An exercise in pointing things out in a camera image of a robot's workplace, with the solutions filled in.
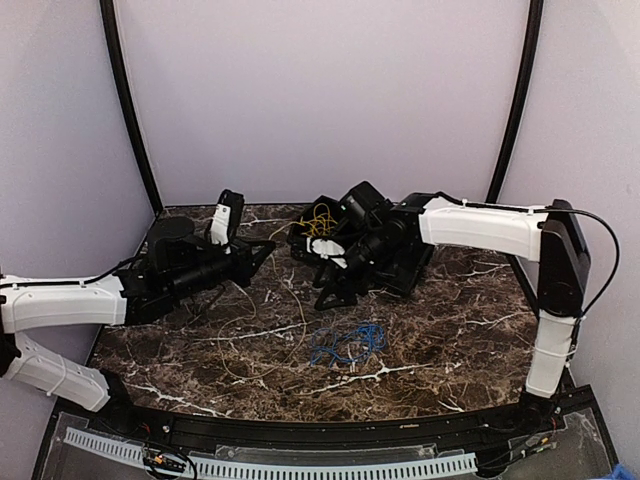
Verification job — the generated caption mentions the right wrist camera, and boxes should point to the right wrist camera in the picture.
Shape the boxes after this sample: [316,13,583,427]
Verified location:
[302,236,349,270]

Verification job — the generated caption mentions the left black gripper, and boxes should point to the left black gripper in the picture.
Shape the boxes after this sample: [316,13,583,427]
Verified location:
[168,234,275,302]

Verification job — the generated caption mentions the blue object bottom corner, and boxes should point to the blue object bottom corner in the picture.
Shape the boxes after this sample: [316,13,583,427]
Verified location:
[606,464,638,480]

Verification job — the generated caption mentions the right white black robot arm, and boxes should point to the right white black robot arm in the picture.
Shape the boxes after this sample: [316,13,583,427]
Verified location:
[305,189,593,434]

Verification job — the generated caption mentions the blue cable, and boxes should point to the blue cable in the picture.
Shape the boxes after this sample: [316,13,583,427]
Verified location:
[308,323,389,366]

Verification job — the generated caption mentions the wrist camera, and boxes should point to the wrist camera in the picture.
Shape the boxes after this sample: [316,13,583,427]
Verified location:
[302,236,349,270]
[206,189,245,247]

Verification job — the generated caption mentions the right black frame post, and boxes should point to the right black frame post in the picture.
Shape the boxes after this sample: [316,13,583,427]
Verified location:
[485,0,544,203]

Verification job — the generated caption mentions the white slotted cable duct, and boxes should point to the white slotted cable duct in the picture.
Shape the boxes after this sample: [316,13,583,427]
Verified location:
[63,427,477,480]

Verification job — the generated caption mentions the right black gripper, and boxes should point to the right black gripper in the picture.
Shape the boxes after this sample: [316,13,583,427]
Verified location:
[312,224,401,310]

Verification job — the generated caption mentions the black three-compartment bin tray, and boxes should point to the black three-compartment bin tray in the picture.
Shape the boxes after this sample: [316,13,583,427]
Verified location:
[286,194,435,299]

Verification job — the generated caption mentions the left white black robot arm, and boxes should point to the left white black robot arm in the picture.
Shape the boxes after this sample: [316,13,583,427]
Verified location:
[1,217,275,436]

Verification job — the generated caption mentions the left black frame post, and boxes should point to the left black frame post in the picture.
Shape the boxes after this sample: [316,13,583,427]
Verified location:
[99,0,164,216]

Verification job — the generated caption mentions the black frame post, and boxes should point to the black frame post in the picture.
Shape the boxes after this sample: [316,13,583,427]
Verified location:
[485,0,544,203]
[99,0,164,216]

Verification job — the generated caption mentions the black front rail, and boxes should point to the black front rail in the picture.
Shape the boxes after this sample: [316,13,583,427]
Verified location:
[90,404,535,452]

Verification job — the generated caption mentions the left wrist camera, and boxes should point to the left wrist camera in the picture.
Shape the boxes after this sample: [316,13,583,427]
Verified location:
[206,189,245,247]

